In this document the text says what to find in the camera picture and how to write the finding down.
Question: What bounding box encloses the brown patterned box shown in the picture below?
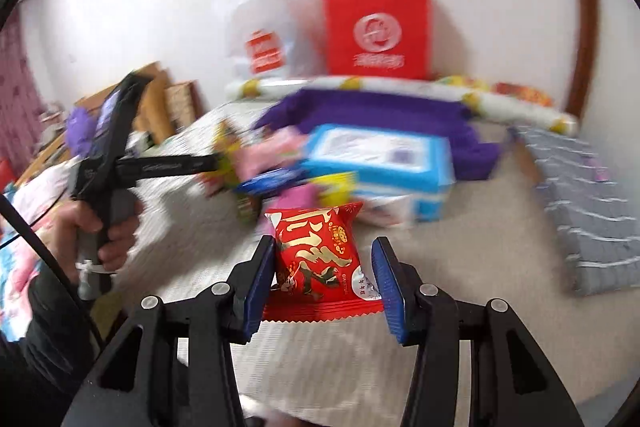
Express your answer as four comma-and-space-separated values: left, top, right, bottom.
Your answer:
165, 80, 204, 132

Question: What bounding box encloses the black cable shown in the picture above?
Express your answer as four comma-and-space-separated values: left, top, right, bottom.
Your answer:
0, 193, 104, 348

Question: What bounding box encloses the green snack packet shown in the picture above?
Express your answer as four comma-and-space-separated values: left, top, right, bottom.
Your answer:
235, 194, 262, 225

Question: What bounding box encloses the magenta snack packet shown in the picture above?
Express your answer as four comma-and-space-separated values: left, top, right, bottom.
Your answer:
276, 183, 319, 209

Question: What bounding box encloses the orange chip bag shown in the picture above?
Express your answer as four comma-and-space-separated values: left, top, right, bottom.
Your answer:
491, 82, 554, 107

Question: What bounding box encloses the grey checked folded cloth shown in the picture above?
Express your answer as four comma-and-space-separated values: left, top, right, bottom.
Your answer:
511, 124, 639, 296

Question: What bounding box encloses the white Miniso plastic bag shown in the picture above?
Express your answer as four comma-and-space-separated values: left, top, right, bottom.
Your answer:
227, 0, 326, 79

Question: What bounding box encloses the brown wooden door frame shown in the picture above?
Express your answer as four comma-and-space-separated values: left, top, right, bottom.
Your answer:
565, 0, 600, 120

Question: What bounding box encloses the red gold snack packet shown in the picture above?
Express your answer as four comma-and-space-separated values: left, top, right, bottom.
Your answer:
262, 202, 383, 323

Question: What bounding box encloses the lemon print paper roll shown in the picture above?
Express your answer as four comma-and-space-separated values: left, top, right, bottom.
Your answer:
224, 76, 579, 138

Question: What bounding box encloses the blue cookie packet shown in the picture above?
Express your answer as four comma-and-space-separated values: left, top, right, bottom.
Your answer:
235, 168, 306, 196

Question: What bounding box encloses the yellow snack packet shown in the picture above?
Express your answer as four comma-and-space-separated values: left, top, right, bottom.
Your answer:
309, 171, 357, 207

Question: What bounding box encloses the person's left hand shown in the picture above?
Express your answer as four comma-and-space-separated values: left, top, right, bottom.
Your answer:
49, 197, 144, 285

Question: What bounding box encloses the blue white tissue box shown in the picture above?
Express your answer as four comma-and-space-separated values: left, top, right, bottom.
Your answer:
300, 124, 456, 221

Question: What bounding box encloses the pink snack packet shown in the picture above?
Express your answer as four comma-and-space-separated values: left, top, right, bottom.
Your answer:
234, 126, 308, 182

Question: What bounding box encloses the red paper shopping bag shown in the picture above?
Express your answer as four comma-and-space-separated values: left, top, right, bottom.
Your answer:
322, 0, 432, 79

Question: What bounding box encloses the yellow chip bag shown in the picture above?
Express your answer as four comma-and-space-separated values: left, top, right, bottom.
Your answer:
437, 75, 491, 92

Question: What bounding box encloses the purple towel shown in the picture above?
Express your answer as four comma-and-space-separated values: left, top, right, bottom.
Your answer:
253, 89, 500, 181

